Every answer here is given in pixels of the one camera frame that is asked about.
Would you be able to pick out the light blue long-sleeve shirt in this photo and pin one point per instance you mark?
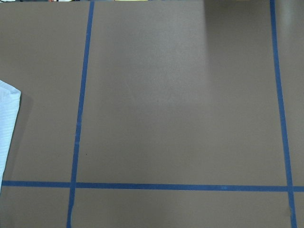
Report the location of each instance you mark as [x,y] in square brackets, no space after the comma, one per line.
[9,107]

